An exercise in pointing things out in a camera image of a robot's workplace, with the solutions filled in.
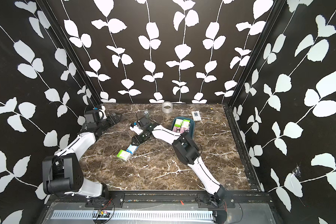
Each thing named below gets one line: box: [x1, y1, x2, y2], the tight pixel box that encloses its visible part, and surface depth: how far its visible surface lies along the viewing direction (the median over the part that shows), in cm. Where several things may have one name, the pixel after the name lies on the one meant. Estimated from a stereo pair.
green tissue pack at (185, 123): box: [181, 119, 191, 128], surface depth 103 cm
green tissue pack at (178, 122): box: [174, 118, 183, 128], surface depth 103 cm
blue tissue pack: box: [126, 143, 140, 155], surface depth 93 cm
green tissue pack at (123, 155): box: [116, 149, 131, 162], surface depth 90 cm
